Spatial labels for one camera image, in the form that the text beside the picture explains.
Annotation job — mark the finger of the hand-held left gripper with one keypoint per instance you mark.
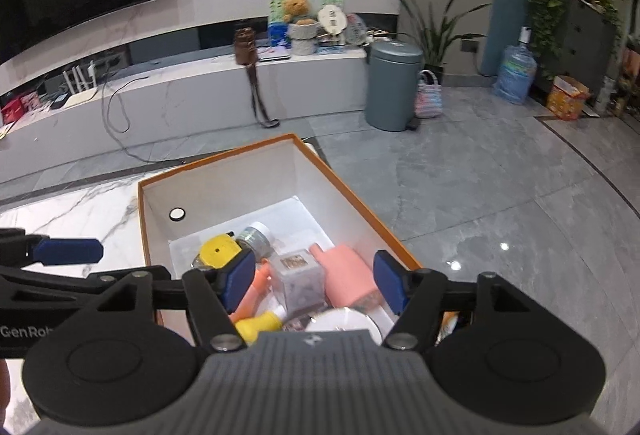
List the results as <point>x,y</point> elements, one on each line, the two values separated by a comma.
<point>50,285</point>
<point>70,251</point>

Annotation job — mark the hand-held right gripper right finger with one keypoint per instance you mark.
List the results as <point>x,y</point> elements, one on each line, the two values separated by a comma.
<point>387,282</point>

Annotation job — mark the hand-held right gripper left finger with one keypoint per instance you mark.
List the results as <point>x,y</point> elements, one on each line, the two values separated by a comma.
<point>237,280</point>

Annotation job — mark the pink pump bottle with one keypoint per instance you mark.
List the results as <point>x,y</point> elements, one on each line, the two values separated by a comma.
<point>252,295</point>

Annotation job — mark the yellow tape measure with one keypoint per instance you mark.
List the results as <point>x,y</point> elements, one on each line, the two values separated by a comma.
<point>217,252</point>

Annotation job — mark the pink bottle with narrow neck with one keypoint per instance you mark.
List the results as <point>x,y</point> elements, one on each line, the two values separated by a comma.
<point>345,275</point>

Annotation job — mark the small glitter jar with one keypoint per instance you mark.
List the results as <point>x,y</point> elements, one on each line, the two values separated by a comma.
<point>255,240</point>

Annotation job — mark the yellow bottle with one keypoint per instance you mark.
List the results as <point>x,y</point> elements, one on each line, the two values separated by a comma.
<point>260,325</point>

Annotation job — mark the clear plastic box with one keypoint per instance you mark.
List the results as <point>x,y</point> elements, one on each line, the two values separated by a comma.
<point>297,285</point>

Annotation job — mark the white round cushion compact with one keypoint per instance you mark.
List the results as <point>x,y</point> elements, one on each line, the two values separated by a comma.
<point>340,320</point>

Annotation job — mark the dark patterned box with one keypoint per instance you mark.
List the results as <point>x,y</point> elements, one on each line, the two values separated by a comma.
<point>294,324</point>

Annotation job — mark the orange storage box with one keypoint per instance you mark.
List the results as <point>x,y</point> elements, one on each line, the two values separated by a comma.
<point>225,185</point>

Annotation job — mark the white router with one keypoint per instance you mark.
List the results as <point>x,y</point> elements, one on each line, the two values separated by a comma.
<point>82,97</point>

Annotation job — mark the marble media bench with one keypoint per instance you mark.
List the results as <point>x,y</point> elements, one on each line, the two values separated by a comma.
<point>175,105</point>

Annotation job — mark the woven handbag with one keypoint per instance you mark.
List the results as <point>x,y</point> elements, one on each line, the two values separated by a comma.
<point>429,100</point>

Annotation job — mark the grey trash can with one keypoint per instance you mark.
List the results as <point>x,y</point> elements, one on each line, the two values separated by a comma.
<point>392,85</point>

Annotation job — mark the white laptop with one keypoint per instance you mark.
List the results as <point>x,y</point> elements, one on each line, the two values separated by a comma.
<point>275,55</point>

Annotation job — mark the blue tin box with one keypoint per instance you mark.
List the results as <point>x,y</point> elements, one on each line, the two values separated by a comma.
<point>332,47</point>

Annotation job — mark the blue water jug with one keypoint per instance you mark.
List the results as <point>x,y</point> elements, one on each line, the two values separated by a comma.
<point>515,75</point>

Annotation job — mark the long-leaf potted plant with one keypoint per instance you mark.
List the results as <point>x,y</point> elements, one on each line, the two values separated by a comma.
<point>435,40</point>

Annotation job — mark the blue floral box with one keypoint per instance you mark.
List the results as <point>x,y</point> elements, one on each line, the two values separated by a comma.
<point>277,35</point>

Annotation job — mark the patterned decorative plate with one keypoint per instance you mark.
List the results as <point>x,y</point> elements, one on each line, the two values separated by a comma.
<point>357,30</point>

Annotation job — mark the open cardboard box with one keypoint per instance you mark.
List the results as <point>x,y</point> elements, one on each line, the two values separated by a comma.
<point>565,100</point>

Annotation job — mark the white round hand fan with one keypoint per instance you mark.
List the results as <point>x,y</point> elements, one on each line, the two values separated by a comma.
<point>332,17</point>

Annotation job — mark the green illustrated picture board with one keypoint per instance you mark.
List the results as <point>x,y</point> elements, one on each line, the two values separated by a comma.
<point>275,7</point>

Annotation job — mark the teddy bear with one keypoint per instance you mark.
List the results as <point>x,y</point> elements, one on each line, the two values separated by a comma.
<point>297,7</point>

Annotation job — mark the grey cabinet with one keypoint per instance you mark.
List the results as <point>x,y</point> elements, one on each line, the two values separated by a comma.
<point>585,45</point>

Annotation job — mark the dark wall socket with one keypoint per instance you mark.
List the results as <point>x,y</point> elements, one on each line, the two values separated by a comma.
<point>470,46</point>

